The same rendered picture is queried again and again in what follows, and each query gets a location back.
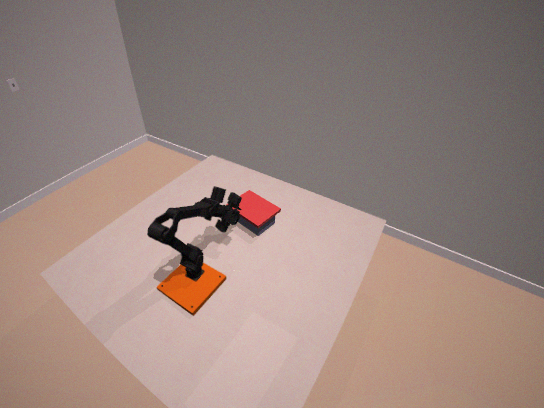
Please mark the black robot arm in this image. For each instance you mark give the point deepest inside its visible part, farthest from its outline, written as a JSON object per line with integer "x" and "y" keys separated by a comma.
{"x": 192, "y": 256}

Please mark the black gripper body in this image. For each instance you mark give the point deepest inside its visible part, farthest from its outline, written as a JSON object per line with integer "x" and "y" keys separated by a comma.
{"x": 233, "y": 200}

